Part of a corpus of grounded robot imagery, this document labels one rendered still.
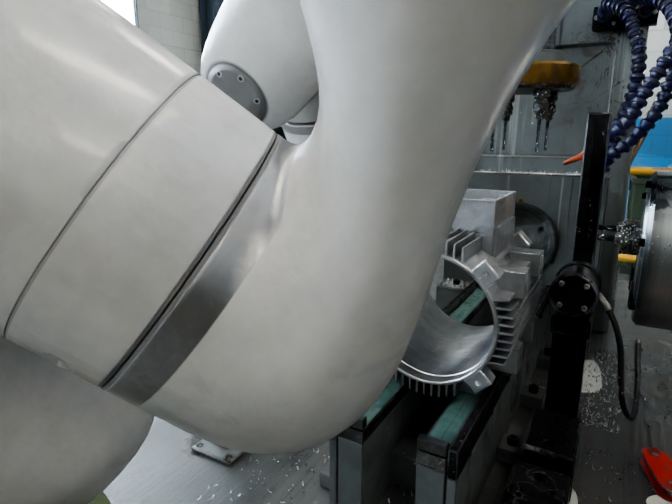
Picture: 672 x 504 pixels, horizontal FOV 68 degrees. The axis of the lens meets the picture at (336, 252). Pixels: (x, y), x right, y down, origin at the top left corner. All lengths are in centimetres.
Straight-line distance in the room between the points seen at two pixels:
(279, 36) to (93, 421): 23
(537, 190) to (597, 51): 30
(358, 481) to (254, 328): 45
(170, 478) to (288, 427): 55
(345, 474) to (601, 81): 90
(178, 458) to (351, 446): 27
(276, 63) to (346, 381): 22
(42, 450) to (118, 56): 18
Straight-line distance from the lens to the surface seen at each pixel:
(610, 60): 118
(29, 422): 27
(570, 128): 117
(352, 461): 59
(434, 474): 55
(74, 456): 28
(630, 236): 89
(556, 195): 105
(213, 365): 16
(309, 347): 15
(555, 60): 96
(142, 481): 73
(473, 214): 62
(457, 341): 72
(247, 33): 33
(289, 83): 33
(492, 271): 55
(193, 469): 73
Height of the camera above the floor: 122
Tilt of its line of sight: 13 degrees down
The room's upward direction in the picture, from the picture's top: straight up
